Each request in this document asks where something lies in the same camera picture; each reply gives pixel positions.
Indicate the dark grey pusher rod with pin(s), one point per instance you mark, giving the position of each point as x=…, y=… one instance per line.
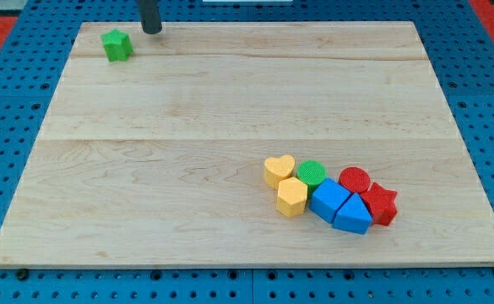
x=149, y=16

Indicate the green star block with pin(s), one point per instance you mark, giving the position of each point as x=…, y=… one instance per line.
x=117, y=45

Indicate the yellow heart block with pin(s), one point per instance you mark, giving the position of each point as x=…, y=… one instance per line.
x=277, y=169

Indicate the red star block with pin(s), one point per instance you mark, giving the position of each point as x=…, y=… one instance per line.
x=380, y=203

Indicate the wooden board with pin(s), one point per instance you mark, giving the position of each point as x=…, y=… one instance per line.
x=157, y=162

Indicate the green cylinder block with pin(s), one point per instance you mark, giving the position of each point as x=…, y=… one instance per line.
x=312, y=173

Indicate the yellow hexagon block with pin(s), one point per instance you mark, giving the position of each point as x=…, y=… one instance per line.
x=291, y=197

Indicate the blue cube block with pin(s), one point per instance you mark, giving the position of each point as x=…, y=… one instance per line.
x=327, y=199

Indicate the red cylinder block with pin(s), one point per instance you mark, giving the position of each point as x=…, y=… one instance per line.
x=355, y=179

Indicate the blue triangle block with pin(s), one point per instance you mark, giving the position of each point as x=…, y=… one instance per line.
x=353, y=216

